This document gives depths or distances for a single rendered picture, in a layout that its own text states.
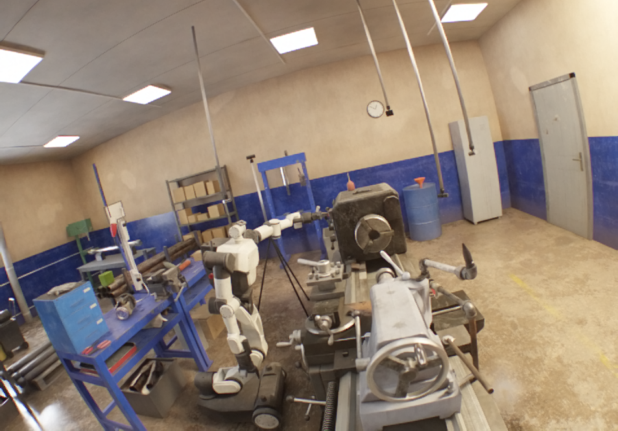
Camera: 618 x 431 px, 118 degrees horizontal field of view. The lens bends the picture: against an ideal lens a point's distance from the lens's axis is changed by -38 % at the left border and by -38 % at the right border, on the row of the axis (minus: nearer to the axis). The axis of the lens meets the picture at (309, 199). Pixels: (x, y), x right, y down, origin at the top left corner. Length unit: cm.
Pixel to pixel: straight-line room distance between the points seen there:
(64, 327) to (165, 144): 514
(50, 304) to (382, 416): 196
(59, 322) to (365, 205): 230
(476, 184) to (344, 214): 359
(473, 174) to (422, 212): 117
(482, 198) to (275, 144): 389
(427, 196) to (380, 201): 279
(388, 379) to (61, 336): 199
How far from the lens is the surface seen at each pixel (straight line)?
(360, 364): 94
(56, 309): 217
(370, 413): 96
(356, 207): 221
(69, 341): 224
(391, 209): 218
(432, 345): 78
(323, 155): 549
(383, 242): 208
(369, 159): 549
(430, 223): 506
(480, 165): 546
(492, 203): 565
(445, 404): 99
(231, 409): 228
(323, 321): 127
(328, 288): 143
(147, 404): 271
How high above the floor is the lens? 166
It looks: 7 degrees down
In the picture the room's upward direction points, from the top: 13 degrees counter-clockwise
